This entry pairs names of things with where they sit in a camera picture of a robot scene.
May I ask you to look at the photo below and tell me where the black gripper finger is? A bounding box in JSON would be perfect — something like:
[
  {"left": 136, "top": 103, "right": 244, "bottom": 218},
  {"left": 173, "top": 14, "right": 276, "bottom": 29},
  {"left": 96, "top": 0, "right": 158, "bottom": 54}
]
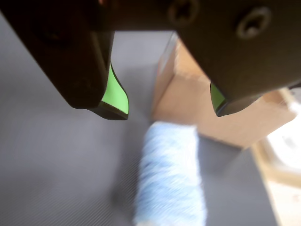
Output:
[
  {"left": 0, "top": 0, "right": 130, "bottom": 121},
  {"left": 171, "top": 0, "right": 301, "bottom": 117}
]

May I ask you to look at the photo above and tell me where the pale blue yarn-wrapped block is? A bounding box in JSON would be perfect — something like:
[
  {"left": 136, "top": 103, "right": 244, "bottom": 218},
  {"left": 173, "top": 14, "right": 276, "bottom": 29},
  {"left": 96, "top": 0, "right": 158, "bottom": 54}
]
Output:
[{"left": 132, "top": 121, "right": 206, "bottom": 226}]

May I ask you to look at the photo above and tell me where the brown cardboard box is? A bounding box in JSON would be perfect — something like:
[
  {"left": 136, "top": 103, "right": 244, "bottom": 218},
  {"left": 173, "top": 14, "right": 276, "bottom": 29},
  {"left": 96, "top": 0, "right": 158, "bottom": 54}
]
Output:
[{"left": 151, "top": 32, "right": 298, "bottom": 149}]

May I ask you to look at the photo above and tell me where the grey table mat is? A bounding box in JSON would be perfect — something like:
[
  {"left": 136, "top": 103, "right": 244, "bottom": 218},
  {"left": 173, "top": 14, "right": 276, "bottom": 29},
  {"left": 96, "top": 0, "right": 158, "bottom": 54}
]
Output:
[{"left": 0, "top": 11, "right": 282, "bottom": 226}]

